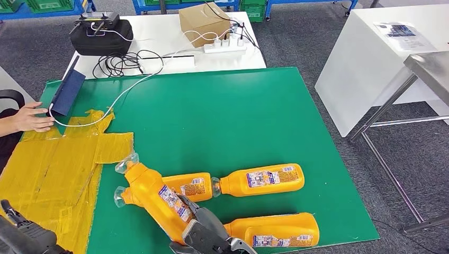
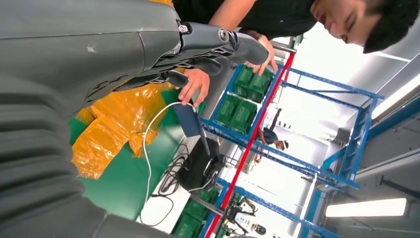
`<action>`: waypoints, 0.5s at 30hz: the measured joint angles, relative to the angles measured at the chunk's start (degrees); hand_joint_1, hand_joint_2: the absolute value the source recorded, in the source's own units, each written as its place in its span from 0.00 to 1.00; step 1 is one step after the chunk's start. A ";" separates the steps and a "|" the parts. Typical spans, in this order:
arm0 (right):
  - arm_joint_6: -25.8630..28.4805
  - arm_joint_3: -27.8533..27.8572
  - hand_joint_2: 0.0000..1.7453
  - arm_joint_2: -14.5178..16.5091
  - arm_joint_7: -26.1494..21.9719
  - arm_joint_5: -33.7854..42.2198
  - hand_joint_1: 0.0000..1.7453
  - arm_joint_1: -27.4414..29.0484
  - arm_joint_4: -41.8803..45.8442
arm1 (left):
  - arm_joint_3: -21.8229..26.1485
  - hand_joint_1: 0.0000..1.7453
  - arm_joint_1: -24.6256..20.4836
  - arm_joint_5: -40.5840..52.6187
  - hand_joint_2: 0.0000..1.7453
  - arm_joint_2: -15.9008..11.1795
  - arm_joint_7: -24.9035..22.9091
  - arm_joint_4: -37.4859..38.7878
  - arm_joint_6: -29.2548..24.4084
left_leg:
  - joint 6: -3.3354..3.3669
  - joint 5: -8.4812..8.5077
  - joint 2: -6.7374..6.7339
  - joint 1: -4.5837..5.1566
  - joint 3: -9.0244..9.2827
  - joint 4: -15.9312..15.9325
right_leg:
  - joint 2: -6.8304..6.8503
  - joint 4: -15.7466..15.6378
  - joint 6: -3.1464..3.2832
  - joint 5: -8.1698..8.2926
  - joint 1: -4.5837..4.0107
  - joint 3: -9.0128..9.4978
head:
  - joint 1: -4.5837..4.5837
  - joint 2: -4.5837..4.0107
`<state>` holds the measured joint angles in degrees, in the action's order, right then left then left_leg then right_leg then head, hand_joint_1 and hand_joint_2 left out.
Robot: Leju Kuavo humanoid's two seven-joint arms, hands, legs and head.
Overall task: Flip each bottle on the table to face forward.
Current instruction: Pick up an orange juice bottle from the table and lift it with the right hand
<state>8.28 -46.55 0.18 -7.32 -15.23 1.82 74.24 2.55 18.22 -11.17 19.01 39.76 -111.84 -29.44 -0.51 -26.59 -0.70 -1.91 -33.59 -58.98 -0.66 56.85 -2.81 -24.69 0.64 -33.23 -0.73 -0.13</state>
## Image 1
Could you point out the person's right hand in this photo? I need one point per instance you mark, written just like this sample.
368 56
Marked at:
31 119

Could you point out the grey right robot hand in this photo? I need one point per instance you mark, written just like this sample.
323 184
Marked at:
210 219

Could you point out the orange Tide detergent bottle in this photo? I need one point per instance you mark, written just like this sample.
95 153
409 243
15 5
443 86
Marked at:
147 189
238 182
196 187
280 224

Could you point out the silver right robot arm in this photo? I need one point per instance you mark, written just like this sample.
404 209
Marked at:
242 247

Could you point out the person's right forearm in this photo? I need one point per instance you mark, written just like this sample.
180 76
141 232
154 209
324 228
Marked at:
7 127

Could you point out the black chair armrest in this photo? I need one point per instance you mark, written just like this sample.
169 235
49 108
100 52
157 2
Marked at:
15 94

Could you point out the person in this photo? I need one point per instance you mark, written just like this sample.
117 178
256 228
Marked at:
7 154

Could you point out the yellow taped cardboard sheet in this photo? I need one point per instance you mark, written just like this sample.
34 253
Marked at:
52 164

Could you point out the green table mat board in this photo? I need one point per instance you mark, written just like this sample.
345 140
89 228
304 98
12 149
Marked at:
228 122

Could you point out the black carrying case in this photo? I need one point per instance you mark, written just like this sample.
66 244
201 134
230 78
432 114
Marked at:
101 43

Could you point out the blue shelf rack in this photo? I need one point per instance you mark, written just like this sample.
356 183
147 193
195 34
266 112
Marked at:
268 11
21 14
147 7

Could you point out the green plastic crate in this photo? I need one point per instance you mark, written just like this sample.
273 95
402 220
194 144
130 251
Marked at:
253 12
51 4
8 4

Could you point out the black remote controller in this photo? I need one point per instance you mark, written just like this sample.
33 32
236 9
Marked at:
104 17

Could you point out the white flat box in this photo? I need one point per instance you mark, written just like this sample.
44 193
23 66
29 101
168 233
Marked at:
168 63

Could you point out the white table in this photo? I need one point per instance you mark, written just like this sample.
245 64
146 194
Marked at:
158 29

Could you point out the white power strip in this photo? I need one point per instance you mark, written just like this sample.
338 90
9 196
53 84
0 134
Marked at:
225 49

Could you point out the white charger plug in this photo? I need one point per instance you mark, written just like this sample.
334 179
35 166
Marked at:
226 42
241 41
217 43
233 39

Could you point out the brown cardboard box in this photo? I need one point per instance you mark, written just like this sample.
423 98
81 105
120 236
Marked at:
202 22

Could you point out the white cabinet desk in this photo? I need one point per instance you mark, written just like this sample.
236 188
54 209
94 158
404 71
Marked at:
361 72

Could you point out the printed paper sheet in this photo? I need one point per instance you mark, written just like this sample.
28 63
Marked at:
405 36

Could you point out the stainless steel table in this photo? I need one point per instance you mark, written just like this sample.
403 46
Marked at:
431 68

